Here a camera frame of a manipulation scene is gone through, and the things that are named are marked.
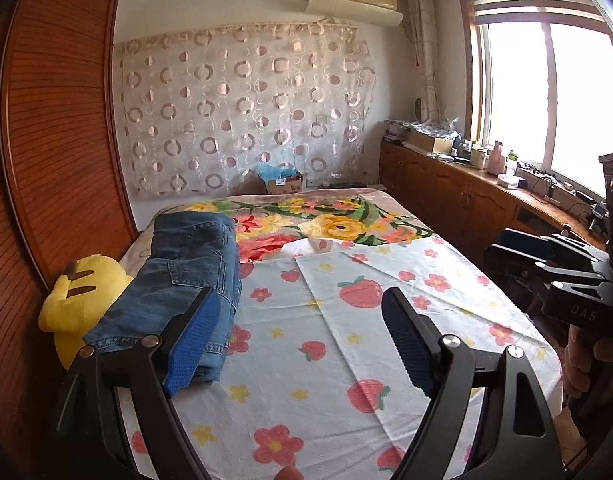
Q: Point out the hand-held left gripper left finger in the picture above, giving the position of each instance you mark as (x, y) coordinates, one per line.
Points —
(196, 345)

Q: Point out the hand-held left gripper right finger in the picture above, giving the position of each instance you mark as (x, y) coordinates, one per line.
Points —
(409, 345)

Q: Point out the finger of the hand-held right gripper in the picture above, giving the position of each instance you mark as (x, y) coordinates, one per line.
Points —
(526, 241)
(511, 262)

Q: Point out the blue denim pants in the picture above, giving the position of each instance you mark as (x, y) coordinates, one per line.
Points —
(186, 260)

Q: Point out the person's right hand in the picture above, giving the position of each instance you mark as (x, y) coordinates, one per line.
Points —
(579, 360)

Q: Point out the person's left hand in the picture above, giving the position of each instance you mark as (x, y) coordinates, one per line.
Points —
(289, 474)

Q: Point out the white tissue box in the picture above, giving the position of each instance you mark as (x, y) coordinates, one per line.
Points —
(511, 181)

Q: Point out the green cap bottle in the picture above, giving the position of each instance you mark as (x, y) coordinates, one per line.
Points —
(511, 160)

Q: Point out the pink bottle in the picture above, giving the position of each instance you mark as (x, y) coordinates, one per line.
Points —
(496, 160)

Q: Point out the wooden cabinet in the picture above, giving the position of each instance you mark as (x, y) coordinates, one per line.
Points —
(451, 195)

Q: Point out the yellow plush toy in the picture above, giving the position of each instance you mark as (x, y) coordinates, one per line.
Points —
(71, 295)

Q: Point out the flat cardboard box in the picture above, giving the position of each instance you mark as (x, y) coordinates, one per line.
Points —
(431, 142)

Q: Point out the floral blanket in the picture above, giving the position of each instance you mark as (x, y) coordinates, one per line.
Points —
(336, 220)

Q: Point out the cardboard box with label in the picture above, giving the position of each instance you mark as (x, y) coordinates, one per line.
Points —
(286, 185)

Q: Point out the patterned window curtain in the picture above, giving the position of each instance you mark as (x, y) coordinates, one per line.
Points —
(426, 60)

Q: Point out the wooden slatted wardrobe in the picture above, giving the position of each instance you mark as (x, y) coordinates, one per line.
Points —
(61, 110)

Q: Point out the white air conditioner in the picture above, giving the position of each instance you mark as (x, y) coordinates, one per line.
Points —
(356, 10)

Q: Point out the wooden frame window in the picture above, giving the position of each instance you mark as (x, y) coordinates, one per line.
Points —
(516, 85)

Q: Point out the circle pattern wall curtain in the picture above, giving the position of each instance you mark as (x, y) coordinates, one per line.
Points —
(236, 110)

